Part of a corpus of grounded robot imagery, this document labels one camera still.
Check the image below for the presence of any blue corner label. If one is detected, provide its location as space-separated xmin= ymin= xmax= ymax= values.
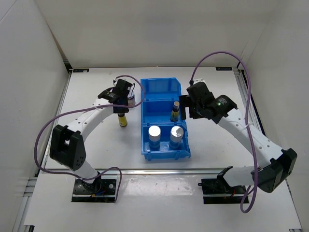
xmin=215 ymin=67 xmax=233 ymax=71
xmin=73 ymin=69 xmax=89 ymax=73

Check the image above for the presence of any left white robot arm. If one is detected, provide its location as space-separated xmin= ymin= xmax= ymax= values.
xmin=50 ymin=79 xmax=134 ymax=194

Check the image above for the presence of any yellow label sauce bottle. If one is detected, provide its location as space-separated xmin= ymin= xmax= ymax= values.
xmin=170 ymin=101 xmax=180 ymax=122
xmin=117 ymin=113 xmax=127 ymax=127

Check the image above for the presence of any blue three-compartment plastic bin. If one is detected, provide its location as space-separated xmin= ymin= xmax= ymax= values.
xmin=140 ymin=78 xmax=191 ymax=161

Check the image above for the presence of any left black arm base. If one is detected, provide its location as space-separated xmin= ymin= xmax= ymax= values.
xmin=71 ymin=175 xmax=122 ymax=203

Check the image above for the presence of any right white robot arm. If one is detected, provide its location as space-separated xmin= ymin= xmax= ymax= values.
xmin=179 ymin=79 xmax=297 ymax=193

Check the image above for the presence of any right blue corner label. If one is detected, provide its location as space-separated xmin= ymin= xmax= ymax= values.
xmin=215 ymin=67 xmax=233 ymax=71

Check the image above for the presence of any front aluminium rail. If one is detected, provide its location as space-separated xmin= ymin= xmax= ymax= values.
xmin=96 ymin=168 xmax=227 ymax=175

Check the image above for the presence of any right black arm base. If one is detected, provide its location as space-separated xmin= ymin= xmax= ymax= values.
xmin=197 ymin=179 xmax=246 ymax=204

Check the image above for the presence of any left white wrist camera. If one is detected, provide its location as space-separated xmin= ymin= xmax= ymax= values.
xmin=113 ymin=78 xmax=119 ymax=86

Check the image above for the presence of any left aluminium rail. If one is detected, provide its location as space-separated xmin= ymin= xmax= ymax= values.
xmin=33 ymin=69 xmax=73 ymax=176

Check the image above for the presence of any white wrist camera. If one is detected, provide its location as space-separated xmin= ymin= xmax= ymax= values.
xmin=113 ymin=78 xmax=119 ymax=86
xmin=193 ymin=78 xmax=206 ymax=84

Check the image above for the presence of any left blue corner label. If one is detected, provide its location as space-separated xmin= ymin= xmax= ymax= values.
xmin=73 ymin=69 xmax=89 ymax=73

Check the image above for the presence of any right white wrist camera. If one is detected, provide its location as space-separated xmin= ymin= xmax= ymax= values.
xmin=193 ymin=78 xmax=206 ymax=84

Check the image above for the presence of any right aluminium rail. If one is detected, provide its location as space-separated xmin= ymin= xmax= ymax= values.
xmin=233 ymin=68 xmax=276 ymax=145

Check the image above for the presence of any aluminium rail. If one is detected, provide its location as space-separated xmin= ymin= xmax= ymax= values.
xmin=33 ymin=69 xmax=73 ymax=176
xmin=96 ymin=168 xmax=227 ymax=175
xmin=233 ymin=68 xmax=276 ymax=145

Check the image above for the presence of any white bead shaker jar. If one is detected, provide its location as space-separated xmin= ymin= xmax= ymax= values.
xmin=169 ymin=126 xmax=184 ymax=149
xmin=148 ymin=125 xmax=161 ymax=149

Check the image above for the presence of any left dark spice jar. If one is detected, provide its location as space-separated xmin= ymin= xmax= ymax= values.
xmin=127 ymin=89 xmax=136 ymax=106

